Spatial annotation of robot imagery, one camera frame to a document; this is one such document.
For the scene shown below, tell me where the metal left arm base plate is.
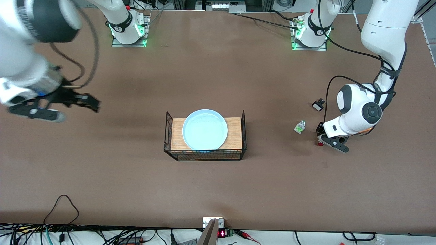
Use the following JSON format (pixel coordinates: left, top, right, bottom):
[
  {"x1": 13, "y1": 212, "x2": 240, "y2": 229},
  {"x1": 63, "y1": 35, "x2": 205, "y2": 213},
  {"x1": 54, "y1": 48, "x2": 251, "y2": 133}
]
[{"x1": 290, "y1": 16, "x2": 328, "y2": 51}]

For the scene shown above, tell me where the black coiled cable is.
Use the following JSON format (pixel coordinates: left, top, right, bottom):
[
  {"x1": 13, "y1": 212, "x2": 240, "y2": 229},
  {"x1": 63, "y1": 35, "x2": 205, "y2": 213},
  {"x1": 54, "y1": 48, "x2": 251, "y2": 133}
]
[{"x1": 342, "y1": 231, "x2": 377, "y2": 242}]

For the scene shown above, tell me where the black wire basket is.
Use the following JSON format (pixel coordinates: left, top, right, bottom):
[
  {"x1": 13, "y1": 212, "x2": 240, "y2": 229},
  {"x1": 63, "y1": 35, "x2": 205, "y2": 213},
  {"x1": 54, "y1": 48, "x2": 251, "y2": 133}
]
[{"x1": 164, "y1": 110, "x2": 247, "y2": 161}]

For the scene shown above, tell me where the black looped cable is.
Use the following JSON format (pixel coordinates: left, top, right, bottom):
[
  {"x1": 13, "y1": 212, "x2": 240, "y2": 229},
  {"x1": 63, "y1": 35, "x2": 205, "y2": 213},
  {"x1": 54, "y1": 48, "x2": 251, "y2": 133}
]
[{"x1": 43, "y1": 195, "x2": 80, "y2": 225}]

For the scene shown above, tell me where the aluminium frame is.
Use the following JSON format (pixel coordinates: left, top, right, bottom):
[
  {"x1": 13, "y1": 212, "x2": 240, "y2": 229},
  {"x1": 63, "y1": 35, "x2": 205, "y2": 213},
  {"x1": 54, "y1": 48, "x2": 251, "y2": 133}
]
[{"x1": 172, "y1": 0, "x2": 273, "y2": 13}]

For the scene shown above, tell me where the aluminium rail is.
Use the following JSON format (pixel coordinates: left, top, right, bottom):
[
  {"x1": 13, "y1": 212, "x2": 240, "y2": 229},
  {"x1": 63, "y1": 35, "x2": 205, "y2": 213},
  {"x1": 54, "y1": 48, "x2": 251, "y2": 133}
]
[{"x1": 410, "y1": 0, "x2": 436, "y2": 68}]

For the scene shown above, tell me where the red clip lead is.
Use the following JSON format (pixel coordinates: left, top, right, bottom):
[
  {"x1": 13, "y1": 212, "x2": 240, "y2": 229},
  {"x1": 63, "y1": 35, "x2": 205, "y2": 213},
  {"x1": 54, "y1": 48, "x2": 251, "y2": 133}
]
[{"x1": 235, "y1": 230, "x2": 261, "y2": 245}]

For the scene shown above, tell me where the light blue round plate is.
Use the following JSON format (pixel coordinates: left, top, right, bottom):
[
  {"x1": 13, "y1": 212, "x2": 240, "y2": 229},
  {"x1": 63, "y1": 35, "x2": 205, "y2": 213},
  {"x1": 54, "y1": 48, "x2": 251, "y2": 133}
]
[{"x1": 182, "y1": 109, "x2": 228, "y2": 151}]

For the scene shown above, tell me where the grey metal bracket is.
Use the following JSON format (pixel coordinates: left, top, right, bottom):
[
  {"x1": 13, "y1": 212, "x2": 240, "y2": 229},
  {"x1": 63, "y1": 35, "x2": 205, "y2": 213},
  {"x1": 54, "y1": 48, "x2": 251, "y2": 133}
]
[{"x1": 197, "y1": 218, "x2": 224, "y2": 245}]

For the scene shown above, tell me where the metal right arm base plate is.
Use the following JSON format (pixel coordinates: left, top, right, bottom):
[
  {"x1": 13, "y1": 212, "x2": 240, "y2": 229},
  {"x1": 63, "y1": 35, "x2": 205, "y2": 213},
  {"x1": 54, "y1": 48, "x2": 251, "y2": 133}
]
[{"x1": 112, "y1": 14, "x2": 151, "y2": 47}]

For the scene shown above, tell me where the black cable across table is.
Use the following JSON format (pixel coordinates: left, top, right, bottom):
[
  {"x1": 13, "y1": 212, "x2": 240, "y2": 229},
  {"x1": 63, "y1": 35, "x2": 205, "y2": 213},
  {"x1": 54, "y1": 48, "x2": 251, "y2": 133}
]
[{"x1": 235, "y1": 10, "x2": 301, "y2": 30}]

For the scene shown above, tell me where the wooden board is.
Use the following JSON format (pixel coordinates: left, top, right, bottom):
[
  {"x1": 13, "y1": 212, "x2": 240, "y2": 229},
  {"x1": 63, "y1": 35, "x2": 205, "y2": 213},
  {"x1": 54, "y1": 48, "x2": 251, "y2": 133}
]
[{"x1": 171, "y1": 117, "x2": 243, "y2": 151}]

